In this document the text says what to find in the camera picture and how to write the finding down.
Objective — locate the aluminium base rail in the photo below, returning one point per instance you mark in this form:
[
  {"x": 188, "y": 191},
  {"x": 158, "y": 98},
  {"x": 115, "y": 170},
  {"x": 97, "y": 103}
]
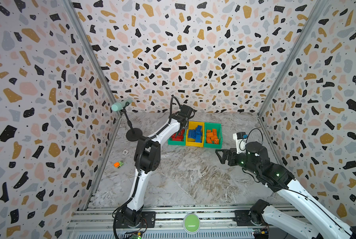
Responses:
[{"x": 174, "y": 222}]

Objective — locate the orange lego brick top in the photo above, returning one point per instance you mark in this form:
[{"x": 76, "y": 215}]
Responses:
[{"x": 209, "y": 136}]

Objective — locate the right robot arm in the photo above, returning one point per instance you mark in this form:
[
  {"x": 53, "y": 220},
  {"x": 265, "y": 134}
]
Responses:
[{"x": 321, "y": 224}]

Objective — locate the yellow middle bin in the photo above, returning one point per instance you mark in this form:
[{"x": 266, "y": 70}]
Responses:
[{"x": 191, "y": 142}]

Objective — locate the blue lego brick slim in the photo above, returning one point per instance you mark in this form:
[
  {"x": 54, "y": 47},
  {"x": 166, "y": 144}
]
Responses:
[{"x": 189, "y": 134}]

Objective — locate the red lego brick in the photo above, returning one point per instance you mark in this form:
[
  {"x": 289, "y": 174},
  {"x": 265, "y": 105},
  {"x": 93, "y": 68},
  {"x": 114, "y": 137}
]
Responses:
[
  {"x": 181, "y": 135},
  {"x": 175, "y": 137}
]

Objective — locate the blue lego brick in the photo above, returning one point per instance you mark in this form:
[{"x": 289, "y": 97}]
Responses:
[
  {"x": 199, "y": 129},
  {"x": 193, "y": 134},
  {"x": 198, "y": 138}
]

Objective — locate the green microphone on stand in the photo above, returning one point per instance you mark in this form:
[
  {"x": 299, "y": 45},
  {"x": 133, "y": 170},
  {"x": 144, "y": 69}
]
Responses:
[{"x": 133, "y": 134}]

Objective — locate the right green bin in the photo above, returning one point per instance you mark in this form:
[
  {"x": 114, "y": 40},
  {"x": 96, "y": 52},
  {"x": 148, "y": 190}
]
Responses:
[{"x": 213, "y": 135}]

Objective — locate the left green bin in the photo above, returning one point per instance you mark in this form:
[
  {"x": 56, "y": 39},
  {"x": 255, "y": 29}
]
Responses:
[{"x": 176, "y": 133}]

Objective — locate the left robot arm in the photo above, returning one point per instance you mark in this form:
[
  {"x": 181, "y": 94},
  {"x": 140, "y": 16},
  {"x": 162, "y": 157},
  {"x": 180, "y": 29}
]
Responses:
[{"x": 147, "y": 159}]

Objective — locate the green bin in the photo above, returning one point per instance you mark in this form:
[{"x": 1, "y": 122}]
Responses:
[
  {"x": 213, "y": 135},
  {"x": 176, "y": 133}
]

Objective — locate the blue lego brick top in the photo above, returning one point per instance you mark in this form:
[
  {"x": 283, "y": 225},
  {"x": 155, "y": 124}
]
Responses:
[{"x": 199, "y": 129}]

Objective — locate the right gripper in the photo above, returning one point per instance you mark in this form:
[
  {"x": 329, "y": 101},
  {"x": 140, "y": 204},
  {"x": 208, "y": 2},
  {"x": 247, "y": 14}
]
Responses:
[{"x": 236, "y": 153}]

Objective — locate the green push button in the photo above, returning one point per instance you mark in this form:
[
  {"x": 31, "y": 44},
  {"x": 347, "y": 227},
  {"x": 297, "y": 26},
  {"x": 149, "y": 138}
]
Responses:
[{"x": 191, "y": 223}]

